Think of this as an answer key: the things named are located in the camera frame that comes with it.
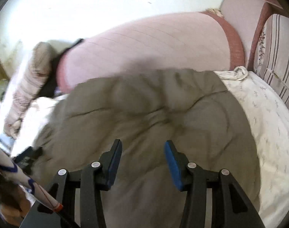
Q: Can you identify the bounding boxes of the white leaf-print bed sheet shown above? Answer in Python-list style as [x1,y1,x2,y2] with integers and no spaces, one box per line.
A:
[11,67,289,227]

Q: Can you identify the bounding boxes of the small striped floral pillow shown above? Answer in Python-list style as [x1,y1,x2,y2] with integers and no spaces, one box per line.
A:
[4,42,55,139]

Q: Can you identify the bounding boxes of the pink red-edged square cushion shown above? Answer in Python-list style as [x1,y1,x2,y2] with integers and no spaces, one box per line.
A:
[221,0,273,70]

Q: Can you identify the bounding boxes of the olive quilted hooded jacket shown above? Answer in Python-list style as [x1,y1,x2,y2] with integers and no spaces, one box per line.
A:
[32,70,260,227]

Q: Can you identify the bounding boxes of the white blue-marked cable sleeve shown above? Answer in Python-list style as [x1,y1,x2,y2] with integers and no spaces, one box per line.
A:
[0,139,64,212]

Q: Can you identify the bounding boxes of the large striped floral cushion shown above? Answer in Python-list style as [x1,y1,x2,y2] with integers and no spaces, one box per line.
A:
[254,14,289,110]

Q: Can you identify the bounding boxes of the black garment behind pillows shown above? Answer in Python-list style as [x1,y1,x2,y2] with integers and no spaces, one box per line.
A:
[37,38,84,98]

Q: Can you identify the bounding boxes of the pink bolster with red ends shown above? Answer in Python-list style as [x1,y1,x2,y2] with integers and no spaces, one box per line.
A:
[56,12,245,93]

